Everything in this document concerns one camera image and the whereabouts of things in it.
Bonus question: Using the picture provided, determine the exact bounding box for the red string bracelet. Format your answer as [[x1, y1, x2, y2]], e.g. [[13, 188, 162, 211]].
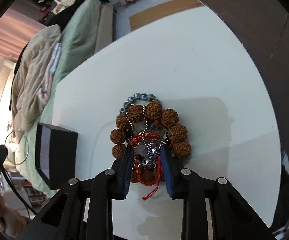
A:
[[130, 132, 166, 201]]

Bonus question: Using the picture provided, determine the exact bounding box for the silver chain bracelet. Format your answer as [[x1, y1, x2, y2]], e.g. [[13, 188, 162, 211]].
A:
[[125, 106, 166, 169]]

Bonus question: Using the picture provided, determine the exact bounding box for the brown rudraksha bead bracelet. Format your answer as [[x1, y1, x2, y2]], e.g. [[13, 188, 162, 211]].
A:
[[110, 101, 192, 184]]

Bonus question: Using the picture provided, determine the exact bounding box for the black jewelry box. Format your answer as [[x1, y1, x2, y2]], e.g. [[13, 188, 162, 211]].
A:
[[35, 123, 78, 190]]

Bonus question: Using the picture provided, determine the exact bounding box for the left hand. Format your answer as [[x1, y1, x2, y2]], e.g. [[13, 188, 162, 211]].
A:
[[0, 196, 27, 238]]

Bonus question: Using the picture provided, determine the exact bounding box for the beige blanket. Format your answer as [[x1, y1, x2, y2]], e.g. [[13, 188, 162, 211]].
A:
[[10, 24, 61, 141]]

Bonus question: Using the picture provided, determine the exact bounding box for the green bed sheet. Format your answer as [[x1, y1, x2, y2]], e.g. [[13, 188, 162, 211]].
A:
[[16, 0, 101, 197]]

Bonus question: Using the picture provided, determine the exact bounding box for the black clothing on bed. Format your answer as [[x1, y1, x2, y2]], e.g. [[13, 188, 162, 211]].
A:
[[45, 0, 110, 32]]

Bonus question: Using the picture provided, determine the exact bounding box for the brown cardboard sheet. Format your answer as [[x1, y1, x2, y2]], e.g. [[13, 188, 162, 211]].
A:
[[129, 0, 203, 31]]

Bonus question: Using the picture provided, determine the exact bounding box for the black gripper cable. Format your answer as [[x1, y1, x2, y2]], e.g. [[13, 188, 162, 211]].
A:
[[0, 115, 38, 215]]

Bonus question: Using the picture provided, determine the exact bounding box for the grey-blue bead bracelet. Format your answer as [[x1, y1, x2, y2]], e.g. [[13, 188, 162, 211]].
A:
[[118, 92, 158, 114]]

